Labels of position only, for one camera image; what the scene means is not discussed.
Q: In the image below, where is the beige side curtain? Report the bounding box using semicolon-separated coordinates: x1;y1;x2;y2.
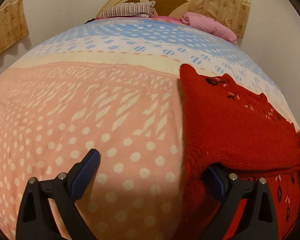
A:
0;0;29;54

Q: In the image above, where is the beige patterned curtain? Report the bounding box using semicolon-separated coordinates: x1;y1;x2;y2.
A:
188;0;251;38

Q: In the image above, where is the red knitted sweater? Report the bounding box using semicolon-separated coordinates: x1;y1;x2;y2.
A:
174;64;300;239

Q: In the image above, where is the pink pillow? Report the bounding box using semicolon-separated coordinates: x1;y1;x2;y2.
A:
181;11;237;45

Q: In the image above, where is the striped grey pillow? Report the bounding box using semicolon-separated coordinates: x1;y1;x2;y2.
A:
98;1;156;18

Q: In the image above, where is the pink blue dotted bedsheet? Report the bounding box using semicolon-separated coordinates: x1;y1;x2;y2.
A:
0;18;295;239

